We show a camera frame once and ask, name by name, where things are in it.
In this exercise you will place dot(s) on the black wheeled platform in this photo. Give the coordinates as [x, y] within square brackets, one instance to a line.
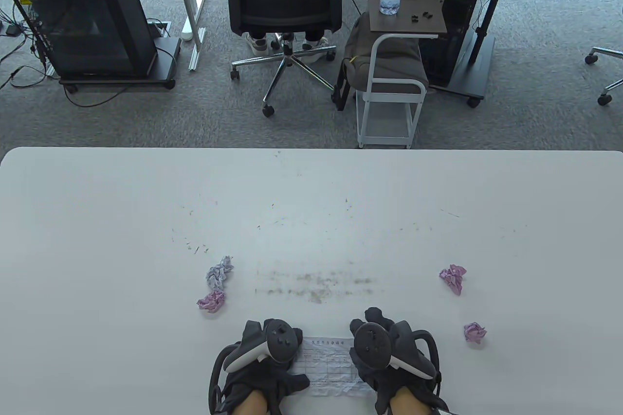
[165, 52]

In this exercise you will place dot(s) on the person's left hand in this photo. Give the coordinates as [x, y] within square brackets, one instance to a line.
[272, 381]

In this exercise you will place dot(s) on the black computer tower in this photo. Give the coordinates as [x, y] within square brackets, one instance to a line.
[462, 6]

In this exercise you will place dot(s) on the grey fabric bag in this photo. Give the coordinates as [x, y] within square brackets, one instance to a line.
[357, 52]

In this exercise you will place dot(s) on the brown side table white frame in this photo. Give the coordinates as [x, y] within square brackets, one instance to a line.
[423, 26]

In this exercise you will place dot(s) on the black standing desk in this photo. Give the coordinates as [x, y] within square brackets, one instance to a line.
[479, 74]

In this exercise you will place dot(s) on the person's right hand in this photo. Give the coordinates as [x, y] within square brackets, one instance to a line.
[379, 386]

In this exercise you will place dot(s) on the chrome chair base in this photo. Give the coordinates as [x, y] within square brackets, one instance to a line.
[611, 86]

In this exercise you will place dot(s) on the black glass computer case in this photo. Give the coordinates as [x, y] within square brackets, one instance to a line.
[82, 21]

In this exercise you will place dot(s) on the black and grey hand controller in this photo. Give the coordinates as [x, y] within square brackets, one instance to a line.
[282, 342]
[372, 344]

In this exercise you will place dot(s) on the pink paper invoice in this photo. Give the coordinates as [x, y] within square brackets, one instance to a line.
[453, 278]
[474, 333]
[211, 301]

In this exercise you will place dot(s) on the floor socket box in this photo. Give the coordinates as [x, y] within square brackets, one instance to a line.
[158, 29]

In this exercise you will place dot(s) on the small black power adapter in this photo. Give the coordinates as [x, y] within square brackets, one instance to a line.
[11, 30]

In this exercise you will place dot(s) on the person's left forearm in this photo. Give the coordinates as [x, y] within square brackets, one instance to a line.
[253, 405]

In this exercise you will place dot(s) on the white paper invoice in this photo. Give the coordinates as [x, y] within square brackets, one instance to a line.
[219, 274]
[326, 366]

